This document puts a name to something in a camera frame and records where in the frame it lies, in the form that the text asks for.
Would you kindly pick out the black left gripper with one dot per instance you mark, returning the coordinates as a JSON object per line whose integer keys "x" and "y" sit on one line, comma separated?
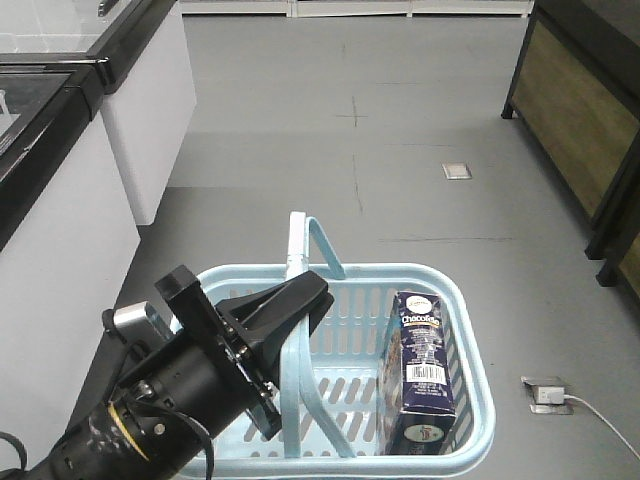
{"x": 232, "y": 350}

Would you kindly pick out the light blue plastic basket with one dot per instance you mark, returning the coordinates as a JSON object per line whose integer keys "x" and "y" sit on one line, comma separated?
{"x": 330, "y": 404}

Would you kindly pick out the dark blue cookie box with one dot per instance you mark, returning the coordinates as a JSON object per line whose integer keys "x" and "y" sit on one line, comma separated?
{"x": 415, "y": 402}

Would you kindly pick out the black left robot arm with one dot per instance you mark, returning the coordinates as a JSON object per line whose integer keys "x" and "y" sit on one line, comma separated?
{"x": 164, "y": 405}

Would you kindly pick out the near white chest freezer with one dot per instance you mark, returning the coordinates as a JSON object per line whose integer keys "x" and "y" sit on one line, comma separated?
{"x": 67, "y": 240}

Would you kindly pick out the white chest freezer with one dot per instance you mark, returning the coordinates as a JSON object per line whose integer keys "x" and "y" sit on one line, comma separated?
{"x": 67, "y": 240}
{"x": 138, "y": 50}

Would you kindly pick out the steel floor socket far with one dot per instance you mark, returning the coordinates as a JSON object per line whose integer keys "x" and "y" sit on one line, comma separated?
{"x": 457, "y": 171}

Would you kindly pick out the far white chest freezer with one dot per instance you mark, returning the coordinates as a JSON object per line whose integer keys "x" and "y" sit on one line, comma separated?
{"x": 138, "y": 50}

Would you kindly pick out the white power adapter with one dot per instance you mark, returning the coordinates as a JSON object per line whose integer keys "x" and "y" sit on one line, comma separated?
{"x": 548, "y": 394}

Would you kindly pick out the white shelf base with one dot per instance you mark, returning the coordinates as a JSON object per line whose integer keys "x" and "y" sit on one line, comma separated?
{"x": 314, "y": 9}

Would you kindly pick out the near black wooden display stand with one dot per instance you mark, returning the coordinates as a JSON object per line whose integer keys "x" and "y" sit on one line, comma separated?
{"x": 621, "y": 267}

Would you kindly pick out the black wooden display stand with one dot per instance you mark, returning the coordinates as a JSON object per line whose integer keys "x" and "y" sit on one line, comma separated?
{"x": 621, "y": 267}
{"x": 576, "y": 89}

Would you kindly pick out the far black wooden display stand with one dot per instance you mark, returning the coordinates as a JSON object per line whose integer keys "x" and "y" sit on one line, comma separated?
{"x": 576, "y": 89}

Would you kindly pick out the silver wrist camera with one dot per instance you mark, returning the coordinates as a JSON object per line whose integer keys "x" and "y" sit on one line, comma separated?
{"x": 141, "y": 322}

